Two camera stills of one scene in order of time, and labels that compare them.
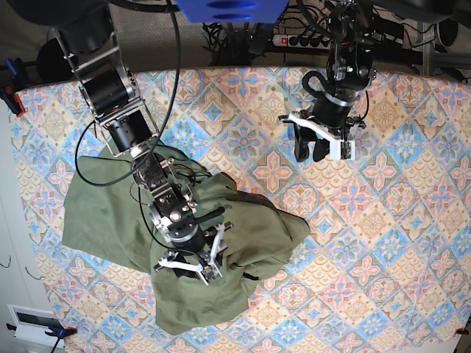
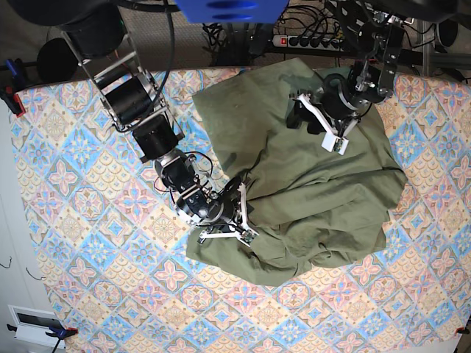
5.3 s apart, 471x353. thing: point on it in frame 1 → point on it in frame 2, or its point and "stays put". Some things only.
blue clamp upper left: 14,81 stays put
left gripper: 193,250 → 227,209
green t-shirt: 107,209 → 311,208
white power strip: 302,40 stays put
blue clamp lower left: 59,333 stays put
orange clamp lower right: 461,331 stays put
